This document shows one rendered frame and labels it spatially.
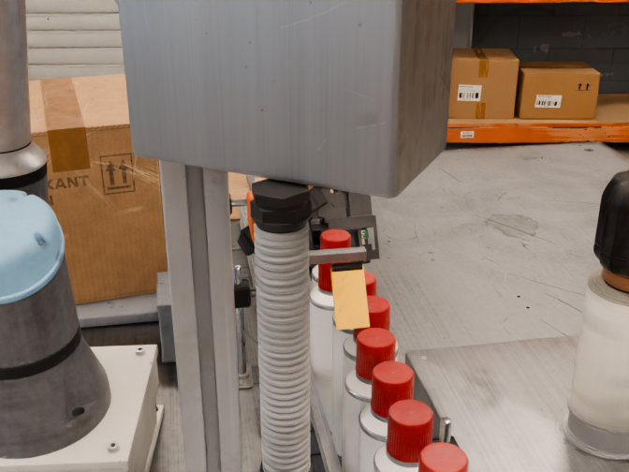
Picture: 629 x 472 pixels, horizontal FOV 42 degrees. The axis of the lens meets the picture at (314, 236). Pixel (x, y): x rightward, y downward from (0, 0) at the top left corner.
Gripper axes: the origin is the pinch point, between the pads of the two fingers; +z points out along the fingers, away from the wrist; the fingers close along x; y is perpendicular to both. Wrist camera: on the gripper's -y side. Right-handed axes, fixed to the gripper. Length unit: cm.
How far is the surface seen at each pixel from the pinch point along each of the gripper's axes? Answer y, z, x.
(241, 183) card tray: -3, -31, 74
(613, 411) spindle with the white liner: 26.5, 9.4, -17.7
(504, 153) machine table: 59, -35, 83
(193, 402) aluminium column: -15.2, 2.6, -33.6
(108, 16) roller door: -51, -182, 379
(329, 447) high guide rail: -3.4, 9.1, -21.5
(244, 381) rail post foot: -8.8, 5.2, 11.3
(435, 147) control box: 0, -12, -51
